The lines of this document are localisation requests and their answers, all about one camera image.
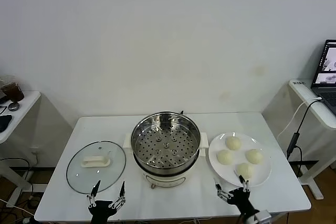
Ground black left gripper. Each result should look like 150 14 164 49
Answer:
86 180 128 224

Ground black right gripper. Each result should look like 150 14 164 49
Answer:
214 170 260 217

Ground white steamed baozi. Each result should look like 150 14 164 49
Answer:
225 136 242 151
245 148 264 165
236 163 254 179
216 150 234 166

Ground round glass pot lid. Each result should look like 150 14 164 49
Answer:
66 141 127 195

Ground stainless steel steamer basket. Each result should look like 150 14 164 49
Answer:
131 112 201 171

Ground white round plate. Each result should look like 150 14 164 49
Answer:
208 132 272 188

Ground white electric cooker base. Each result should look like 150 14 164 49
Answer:
122 132 208 189

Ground white side desk with laptop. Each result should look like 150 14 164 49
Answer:
288 78 336 200

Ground white side desk with cup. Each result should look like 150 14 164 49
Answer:
0 90 41 208

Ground dark grey open laptop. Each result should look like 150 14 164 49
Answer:
310 39 336 117

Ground plastic iced coffee cup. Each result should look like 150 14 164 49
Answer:
0 75 25 103

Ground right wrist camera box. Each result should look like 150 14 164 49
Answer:
256 210 273 224

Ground black floor cables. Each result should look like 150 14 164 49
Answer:
0 157 44 224

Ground white charging cable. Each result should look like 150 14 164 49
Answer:
277 97 323 138

